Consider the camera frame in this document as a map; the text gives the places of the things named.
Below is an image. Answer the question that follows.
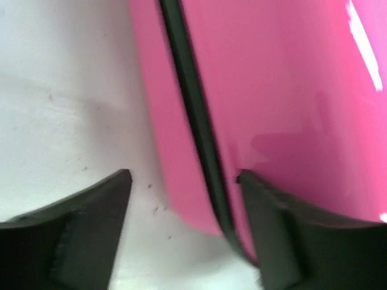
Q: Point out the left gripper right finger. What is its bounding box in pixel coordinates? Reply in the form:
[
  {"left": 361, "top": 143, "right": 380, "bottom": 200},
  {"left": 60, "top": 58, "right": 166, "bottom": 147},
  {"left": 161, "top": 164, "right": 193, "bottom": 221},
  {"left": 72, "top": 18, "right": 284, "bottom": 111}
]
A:
[{"left": 238, "top": 170, "right": 386, "bottom": 289}]

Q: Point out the pink hard-shell suitcase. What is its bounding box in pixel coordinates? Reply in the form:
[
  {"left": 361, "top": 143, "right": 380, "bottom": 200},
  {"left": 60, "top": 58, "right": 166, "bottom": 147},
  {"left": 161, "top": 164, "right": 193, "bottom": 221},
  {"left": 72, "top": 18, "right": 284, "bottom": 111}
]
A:
[{"left": 129, "top": 1, "right": 386, "bottom": 264}]

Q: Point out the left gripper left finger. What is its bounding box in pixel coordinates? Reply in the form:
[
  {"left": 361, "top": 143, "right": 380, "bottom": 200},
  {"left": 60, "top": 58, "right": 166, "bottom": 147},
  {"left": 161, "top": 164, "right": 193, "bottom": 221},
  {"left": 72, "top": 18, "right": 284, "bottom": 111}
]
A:
[{"left": 1, "top": 169, "right": 132, "bottom": 289}]

